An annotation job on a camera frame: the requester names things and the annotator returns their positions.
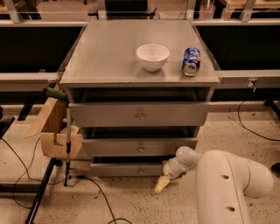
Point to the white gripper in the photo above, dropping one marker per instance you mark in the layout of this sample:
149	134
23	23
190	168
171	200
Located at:
170	169

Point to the grey bottom drawer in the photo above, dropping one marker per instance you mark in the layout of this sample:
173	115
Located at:
126	170

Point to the grey drawer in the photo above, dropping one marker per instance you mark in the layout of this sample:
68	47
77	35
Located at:
126	170
135	147
139	114

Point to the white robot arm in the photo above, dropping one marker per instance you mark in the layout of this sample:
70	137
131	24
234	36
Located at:
223	182

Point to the grey middle drawer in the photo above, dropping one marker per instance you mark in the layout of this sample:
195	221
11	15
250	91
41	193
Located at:
135	147

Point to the grey drawer cabinet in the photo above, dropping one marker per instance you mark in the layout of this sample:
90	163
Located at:
105	68

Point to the grey top drawer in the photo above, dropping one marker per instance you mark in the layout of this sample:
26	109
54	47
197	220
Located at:
139	114

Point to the white bowl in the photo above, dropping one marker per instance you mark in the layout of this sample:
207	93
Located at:
152	56

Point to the blue soda can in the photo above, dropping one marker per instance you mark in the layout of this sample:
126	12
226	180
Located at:
191	61

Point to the cardboard box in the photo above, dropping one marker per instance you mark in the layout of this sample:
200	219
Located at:
51	125

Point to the black table leg frame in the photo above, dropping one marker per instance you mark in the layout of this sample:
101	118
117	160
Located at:
37	189

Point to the green handled grabber stick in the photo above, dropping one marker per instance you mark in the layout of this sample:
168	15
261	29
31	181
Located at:
67	131

